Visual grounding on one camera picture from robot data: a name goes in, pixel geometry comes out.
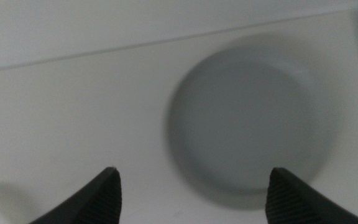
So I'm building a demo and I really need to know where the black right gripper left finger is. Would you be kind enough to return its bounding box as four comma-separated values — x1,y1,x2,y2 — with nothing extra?
29,166,123,224

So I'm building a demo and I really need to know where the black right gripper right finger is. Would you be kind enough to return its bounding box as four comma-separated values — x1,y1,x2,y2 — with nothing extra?
264,167,358,224

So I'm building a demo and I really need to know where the grey shallow bowl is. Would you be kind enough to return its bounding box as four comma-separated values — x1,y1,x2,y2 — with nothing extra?
165,46,338,210

